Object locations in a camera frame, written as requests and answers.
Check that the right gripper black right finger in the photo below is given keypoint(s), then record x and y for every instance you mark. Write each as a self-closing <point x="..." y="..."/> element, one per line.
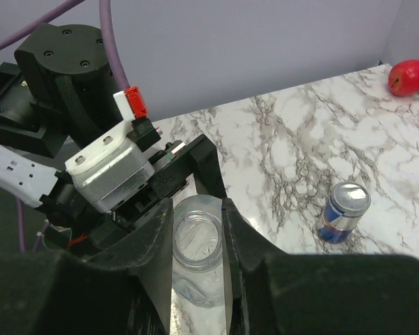
<point x="268" y="291"/>

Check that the left blue energy drink can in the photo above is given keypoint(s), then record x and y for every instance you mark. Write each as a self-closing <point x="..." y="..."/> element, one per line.
<point x="345" y="206"/>

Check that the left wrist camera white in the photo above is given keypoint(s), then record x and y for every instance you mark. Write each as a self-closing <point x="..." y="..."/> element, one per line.
<point x="110" y="170"/>

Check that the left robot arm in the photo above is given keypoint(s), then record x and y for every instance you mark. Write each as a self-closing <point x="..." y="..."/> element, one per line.
<point x="55" y="99"/>

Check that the red apple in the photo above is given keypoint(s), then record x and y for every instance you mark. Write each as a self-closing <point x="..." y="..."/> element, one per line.
<point x="403" y="78"/>

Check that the small clear labelled bottle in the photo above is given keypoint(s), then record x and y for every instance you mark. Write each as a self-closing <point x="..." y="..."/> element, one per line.
<point x="197" y="271"/>

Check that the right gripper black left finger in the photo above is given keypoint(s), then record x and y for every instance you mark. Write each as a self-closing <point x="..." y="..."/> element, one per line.
<point x="125" y="289"/>

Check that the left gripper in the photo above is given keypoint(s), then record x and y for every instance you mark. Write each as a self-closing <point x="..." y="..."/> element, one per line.
<point x="93" y="231"/>

